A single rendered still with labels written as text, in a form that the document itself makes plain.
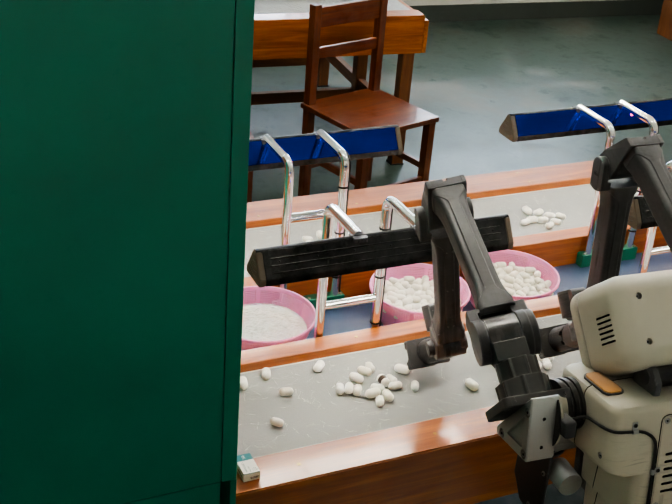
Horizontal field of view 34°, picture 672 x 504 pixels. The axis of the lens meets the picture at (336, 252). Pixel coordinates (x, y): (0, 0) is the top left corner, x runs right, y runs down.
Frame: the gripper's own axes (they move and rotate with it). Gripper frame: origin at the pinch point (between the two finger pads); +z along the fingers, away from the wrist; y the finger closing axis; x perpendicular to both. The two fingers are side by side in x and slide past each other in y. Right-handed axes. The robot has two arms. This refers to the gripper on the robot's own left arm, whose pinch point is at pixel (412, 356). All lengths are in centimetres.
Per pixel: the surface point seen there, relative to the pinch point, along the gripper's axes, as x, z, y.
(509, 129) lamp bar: -59, 23, -55
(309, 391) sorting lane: 3.6, -1.7, 27.7
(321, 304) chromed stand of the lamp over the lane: -16.2, 4.6, 18.2
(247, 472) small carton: 18, -26, 52
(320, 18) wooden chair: -156, 174, -72
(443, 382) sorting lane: 7.6, -6.1, -3.6
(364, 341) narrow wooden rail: -5.9, 6.1, 8.8
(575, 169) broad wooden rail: -54, 65, -103
